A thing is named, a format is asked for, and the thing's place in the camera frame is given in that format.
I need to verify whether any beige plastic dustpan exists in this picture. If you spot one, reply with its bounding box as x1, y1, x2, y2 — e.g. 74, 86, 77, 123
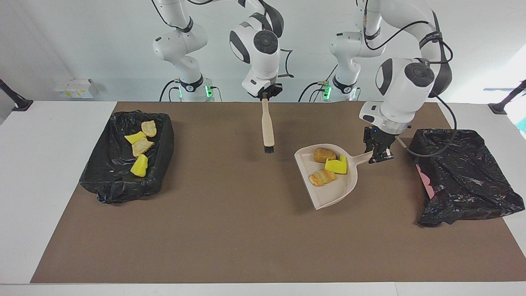
294, 143, 374, 210

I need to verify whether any chunky yellow sponge piece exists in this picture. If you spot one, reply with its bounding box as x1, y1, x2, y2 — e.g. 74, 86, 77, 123
130, 154, 149, 177

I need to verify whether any white wall socket box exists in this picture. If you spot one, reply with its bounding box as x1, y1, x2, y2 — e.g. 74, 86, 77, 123
53, 79, 94, 99

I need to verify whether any brown table mat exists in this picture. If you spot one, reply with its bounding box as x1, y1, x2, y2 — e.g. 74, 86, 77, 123
30, 102, 526, 284

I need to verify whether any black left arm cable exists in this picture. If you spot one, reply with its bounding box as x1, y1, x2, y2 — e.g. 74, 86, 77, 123
364, 0, 457, 157

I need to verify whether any black base cable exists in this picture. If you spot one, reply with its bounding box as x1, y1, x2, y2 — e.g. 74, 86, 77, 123
298, 65, 338, 102
159, 79, 182, 102

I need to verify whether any brown bread roll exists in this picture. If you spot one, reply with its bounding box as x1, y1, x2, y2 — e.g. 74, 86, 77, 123
314, 148, 337, 163

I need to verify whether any black stand foot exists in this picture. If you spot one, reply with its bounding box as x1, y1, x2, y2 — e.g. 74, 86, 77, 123
488, 80, 526, 115
0, 79, 33, 111

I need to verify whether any wedge beige rock piece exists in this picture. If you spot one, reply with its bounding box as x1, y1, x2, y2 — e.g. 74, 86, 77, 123
131, 137, 155, 157

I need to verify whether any black bag lined bin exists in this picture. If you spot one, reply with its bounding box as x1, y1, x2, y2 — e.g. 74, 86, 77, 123
79, 110, 175, 204

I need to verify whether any pink plastic bin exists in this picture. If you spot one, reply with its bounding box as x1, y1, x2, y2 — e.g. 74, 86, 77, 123
415, 164, 435, 201

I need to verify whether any orange striped pastry piece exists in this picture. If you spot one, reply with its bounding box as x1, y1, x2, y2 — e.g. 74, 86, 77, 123
308, 169, 337, 187

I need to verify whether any yellow notched sponge piece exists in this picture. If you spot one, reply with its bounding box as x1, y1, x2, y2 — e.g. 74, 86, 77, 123
325, 155, 348, 175

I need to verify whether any beige hand brush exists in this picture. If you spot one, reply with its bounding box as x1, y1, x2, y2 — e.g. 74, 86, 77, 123
261, 94, 275, 154

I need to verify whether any black trash bag liner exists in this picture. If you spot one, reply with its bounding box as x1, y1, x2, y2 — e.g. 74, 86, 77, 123
408, 128, 525, 227

